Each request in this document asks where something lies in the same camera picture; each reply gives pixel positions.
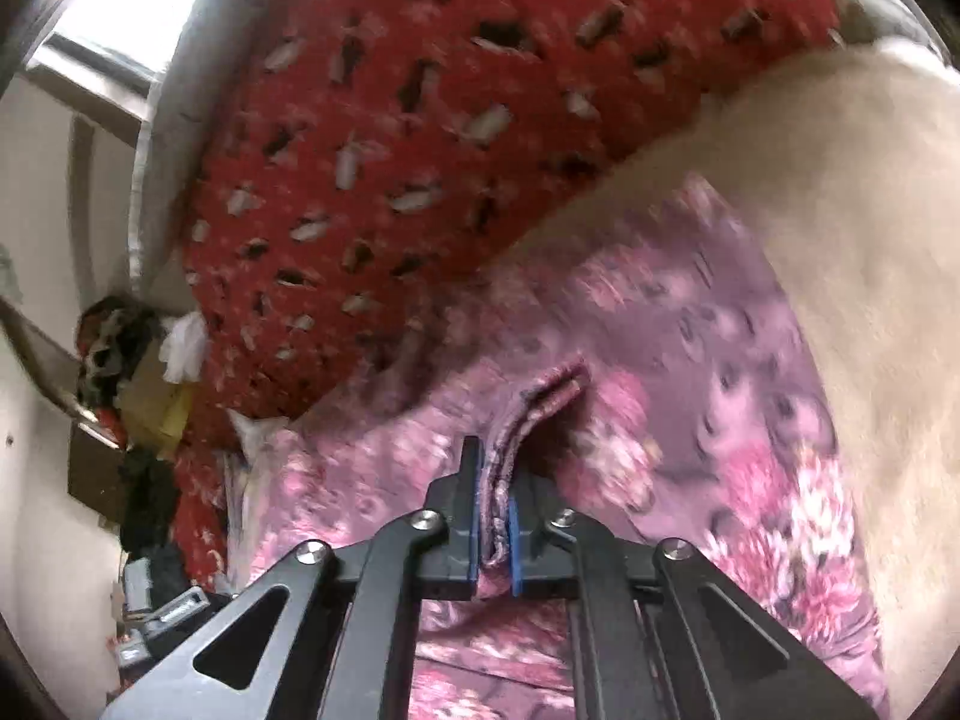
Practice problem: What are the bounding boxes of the purple floral garment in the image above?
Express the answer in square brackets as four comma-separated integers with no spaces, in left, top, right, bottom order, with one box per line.
[228,179,890,718]

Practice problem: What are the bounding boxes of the clutter pile on shelf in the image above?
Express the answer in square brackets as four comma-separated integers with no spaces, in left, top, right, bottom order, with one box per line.
[75,296,189,559]

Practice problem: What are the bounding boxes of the white crumpled cloth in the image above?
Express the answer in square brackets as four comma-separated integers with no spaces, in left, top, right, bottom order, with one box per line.
[158,310,208,383]

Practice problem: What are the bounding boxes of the red patterned pillow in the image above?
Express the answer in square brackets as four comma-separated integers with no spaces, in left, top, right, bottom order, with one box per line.
[174,0,838,583]

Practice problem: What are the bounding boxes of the beige fleece blanket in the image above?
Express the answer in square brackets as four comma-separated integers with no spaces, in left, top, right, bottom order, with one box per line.
[527,37,958,718]

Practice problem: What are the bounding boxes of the grey pillow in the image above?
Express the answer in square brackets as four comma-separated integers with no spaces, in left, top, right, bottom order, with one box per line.
[127,0,272,298]

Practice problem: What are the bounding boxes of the window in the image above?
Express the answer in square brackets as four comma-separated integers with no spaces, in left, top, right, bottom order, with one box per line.
[23,0,195,93]

